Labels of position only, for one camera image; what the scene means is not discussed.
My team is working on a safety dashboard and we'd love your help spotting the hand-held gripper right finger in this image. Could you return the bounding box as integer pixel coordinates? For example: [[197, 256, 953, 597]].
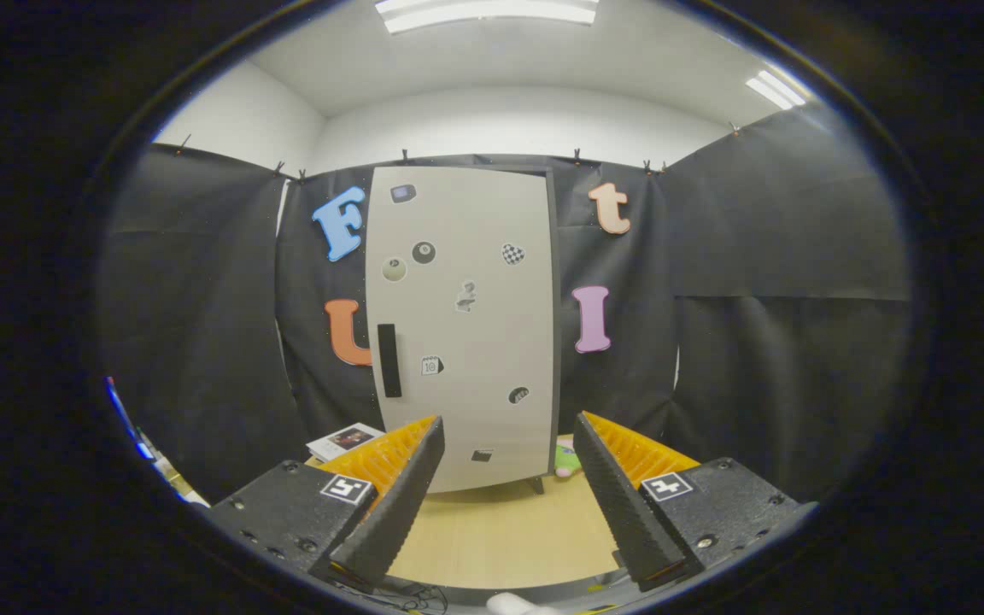
[[572, 411, 819, 593]]

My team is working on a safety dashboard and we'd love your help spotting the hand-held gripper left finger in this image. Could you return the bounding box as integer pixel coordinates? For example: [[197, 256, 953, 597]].
[[206, 415, 447, 589]]

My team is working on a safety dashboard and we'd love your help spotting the black cabinet door handle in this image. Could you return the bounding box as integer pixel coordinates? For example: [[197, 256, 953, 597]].
[[377, 324, 403, 399]]

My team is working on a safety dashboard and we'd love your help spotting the dark grey shoe cabinet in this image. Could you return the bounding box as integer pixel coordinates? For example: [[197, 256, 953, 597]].
[[364, 162, 564, 497]]

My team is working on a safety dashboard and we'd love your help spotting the light grey shoe cabinet door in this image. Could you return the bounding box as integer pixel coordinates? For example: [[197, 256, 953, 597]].
[[364, 166, 554, 494]]

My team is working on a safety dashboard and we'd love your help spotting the blurred white and blue clutter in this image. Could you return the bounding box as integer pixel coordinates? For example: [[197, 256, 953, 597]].
[[106, 376, 211, 507]]

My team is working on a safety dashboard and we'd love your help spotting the black backdrop cloth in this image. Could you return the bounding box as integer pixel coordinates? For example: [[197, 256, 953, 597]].
[[99, 107, 916, 505]]

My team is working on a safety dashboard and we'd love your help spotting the small ceiling light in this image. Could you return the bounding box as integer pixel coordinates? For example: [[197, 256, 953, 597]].
[[746, 70, 807, 110]]

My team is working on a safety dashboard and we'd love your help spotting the long ceiling light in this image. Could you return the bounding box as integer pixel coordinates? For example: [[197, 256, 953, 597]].
[[375, 0, 600, 35]]

